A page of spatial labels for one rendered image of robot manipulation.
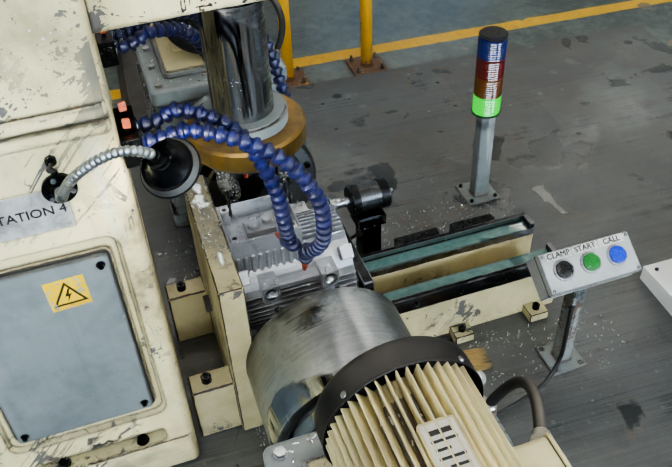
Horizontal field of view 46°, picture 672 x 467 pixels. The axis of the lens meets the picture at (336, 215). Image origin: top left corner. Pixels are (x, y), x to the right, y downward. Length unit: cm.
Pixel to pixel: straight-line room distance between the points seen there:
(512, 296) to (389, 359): 81
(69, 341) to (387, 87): 138
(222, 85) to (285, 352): 38
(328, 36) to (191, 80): 268
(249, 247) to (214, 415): 31
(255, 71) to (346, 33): 322
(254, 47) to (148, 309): 39
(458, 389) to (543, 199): 115
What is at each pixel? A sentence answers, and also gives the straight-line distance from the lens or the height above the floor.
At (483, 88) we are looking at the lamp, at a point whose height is 110.
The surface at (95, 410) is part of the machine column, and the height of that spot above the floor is 101.
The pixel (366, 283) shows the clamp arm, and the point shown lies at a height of 103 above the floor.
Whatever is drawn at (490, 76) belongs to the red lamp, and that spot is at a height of 113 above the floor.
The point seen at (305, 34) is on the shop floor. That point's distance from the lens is 432.
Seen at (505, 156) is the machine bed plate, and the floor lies 80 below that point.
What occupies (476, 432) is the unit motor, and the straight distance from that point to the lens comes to 76.
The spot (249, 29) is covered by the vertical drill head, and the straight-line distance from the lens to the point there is 107.
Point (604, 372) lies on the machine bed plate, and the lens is 156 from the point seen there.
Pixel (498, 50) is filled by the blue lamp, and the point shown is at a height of 119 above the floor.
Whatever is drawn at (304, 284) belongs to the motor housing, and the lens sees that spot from 131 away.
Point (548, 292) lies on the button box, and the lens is 133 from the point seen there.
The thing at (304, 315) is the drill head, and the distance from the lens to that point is 111.
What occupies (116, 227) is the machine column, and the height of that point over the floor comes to 134.
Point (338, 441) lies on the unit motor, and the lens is 80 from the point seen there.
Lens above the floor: 198
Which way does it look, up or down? 40 degrees down
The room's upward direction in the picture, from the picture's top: 3 degrees counter-clockwise
